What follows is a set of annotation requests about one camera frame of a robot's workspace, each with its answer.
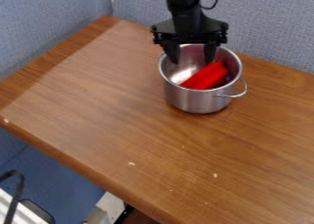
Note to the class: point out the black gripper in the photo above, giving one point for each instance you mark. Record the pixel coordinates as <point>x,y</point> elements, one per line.
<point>190,26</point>

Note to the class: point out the red plastic block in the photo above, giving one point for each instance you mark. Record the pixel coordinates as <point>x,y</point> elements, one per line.
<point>209,78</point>

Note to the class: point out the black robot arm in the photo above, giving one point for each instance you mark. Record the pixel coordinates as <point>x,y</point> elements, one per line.
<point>186,4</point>

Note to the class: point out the metal pot with handles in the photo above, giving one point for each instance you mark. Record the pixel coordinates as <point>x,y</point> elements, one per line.
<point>201,101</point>

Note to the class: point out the white table leg bracket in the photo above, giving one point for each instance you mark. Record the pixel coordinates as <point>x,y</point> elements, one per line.
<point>107,210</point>

